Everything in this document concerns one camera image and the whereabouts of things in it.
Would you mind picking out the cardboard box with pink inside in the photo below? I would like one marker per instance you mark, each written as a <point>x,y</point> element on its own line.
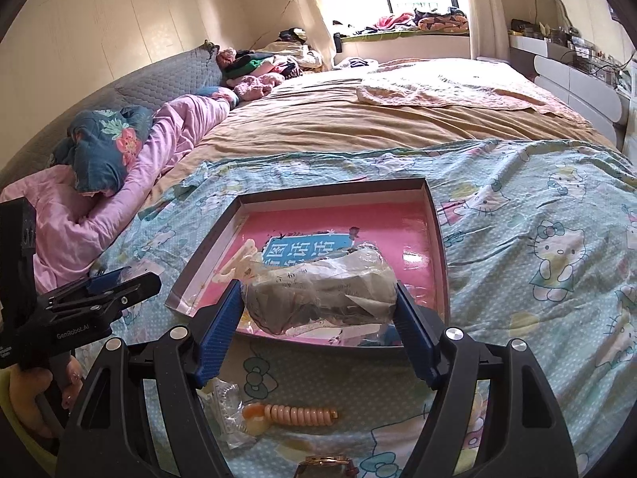
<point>388,229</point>

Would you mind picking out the pale floral blanket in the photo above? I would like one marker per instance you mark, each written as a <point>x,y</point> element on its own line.
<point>423,89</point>

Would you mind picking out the cartoon cat printed blanket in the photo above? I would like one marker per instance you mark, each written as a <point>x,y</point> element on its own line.
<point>522,259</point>

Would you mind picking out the clothes on window sill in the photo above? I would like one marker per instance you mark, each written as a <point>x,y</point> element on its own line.
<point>428,22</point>

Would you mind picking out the dark hair accessory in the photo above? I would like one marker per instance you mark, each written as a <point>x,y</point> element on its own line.
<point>318,294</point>

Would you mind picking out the vanity mirror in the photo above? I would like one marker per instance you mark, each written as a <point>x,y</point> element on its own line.
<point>552,10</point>

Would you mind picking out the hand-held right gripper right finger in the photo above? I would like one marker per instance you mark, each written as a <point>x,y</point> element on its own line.
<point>413,333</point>

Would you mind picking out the pink quilt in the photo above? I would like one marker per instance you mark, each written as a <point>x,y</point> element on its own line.
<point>74,229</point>

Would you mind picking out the cream curtain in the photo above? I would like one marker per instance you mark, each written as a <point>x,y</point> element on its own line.
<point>308,10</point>
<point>490,5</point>

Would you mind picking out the pile of clothes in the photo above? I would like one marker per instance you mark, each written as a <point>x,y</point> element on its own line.
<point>263,67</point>

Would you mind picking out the white vanity cabinet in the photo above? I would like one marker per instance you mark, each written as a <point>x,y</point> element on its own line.
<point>572,84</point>

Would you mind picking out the person's left hand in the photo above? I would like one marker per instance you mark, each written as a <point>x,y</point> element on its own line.
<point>35,398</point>

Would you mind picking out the pale hair claw in bag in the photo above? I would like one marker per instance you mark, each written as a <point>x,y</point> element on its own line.
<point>224,408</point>

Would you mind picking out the dark floral pillow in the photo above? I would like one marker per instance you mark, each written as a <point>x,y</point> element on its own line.
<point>109,144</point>

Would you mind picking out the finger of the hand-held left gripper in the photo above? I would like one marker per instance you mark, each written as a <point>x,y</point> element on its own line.
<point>107,280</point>
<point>134,289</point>

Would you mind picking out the tan bed sheet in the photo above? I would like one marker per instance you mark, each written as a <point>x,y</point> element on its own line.
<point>323,124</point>

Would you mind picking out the white hair claw clip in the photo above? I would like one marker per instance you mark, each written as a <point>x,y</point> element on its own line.
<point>244,259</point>

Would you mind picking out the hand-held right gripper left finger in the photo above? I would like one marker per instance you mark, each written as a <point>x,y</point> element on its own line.
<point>219,328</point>

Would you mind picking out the grey quilted headboard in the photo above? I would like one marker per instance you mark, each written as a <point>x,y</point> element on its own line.
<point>149,84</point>

